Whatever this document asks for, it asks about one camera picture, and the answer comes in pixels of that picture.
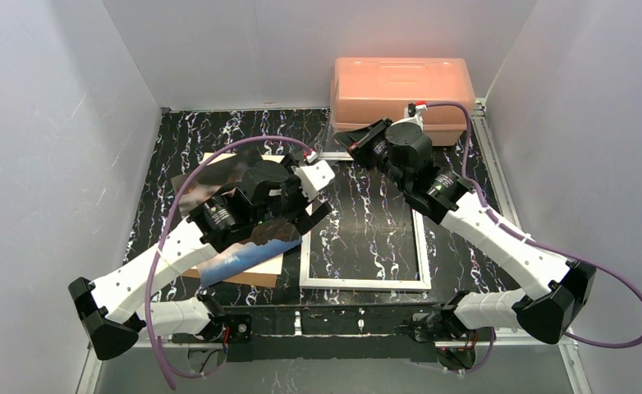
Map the clear glass sheet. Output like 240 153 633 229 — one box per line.
319 127 352 161

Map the sunset landscape photo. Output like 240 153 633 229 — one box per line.
169 149 304 288

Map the white picture frame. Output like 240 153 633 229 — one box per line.
298 151 433 292

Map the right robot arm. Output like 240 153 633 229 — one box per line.
334 105 596 344

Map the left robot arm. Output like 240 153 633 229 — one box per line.
68 156 335 360

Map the pink plastic storage box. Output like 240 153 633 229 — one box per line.
330 57 475 132

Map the brown backing board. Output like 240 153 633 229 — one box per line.
181 153 314 288

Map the aluminium rail base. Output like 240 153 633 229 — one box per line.
88 307 579 364

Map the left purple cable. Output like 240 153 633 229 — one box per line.
144 135 318 391

